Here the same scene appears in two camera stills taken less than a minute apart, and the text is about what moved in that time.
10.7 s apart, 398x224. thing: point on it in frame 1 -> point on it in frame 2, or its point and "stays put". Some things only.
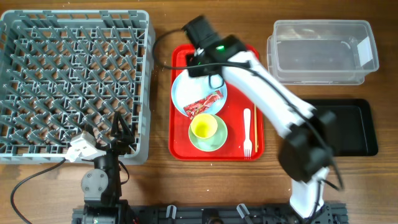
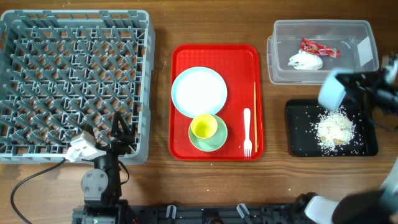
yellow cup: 204,126 stays put
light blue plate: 186,90 stays put
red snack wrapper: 194,109 -> 308,46
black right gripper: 191,60 -> 372,86
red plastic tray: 181,147 stays put
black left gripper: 127,137 stays put
